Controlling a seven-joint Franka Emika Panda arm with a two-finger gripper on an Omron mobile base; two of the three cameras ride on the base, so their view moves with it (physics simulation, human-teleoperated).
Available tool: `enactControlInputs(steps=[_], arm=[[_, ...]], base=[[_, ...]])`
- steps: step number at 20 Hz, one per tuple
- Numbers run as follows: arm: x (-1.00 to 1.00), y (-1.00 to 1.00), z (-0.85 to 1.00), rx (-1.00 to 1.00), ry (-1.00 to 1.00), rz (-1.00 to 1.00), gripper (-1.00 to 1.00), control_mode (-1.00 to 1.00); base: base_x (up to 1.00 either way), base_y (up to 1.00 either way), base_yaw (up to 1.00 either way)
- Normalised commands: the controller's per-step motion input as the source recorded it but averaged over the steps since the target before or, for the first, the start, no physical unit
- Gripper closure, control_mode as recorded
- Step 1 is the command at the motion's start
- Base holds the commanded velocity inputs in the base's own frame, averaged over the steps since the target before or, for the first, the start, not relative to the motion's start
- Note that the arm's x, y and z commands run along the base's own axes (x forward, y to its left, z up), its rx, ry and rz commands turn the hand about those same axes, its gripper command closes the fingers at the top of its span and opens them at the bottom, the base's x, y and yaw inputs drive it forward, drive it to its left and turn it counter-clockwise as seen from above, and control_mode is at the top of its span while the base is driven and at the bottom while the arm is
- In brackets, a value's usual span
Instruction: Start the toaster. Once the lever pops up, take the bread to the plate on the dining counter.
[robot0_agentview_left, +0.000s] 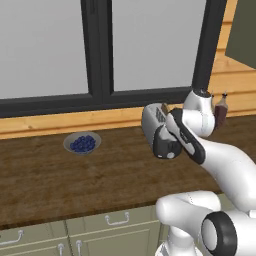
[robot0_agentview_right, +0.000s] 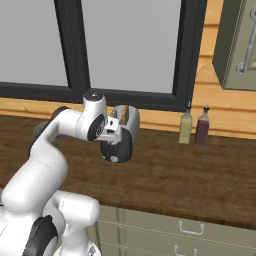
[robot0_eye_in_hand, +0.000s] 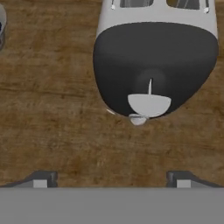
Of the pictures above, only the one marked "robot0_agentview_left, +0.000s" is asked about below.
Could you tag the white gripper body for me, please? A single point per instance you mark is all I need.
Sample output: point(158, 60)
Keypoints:
point(172, 126)

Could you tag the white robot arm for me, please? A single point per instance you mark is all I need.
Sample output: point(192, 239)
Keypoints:
point(230, 170)

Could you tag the silver toaster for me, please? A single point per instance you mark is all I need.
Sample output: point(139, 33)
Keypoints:
point(150, 128)

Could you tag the brown glass bottle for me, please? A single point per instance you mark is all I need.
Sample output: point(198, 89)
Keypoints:
point(220, 115)
point(211, 96)

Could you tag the blue blueberries pile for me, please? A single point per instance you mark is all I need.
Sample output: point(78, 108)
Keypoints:
point(82, 143)

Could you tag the pale green drawer front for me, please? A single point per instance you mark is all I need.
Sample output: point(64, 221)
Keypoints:
point(36, 233)
point(90, 221)
point(226, 202)

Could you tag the dark framed window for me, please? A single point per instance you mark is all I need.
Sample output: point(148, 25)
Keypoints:
point(100, 50)

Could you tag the grey bowl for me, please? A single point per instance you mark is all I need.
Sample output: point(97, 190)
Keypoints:
point(67, 144)

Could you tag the pale green cupboard door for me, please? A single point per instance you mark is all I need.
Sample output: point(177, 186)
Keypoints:
point(113, 245)
point(30, 252)

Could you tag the dark green wall cupboard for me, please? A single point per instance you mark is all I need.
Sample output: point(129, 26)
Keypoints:
point(243, 30)

